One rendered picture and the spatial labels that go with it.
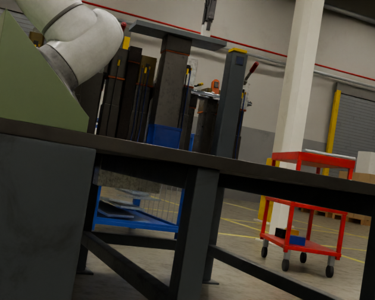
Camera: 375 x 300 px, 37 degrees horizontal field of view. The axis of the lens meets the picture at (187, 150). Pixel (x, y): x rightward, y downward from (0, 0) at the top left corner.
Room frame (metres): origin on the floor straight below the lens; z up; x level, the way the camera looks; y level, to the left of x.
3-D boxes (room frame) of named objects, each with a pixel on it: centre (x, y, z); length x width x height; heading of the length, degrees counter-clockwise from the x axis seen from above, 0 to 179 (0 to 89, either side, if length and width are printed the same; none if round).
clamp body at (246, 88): (2.46, -0.18, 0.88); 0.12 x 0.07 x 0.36; 18
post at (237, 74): (2.28, -0.14, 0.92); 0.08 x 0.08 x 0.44; 18
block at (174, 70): (2.20, 0.11, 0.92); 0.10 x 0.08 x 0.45; 108
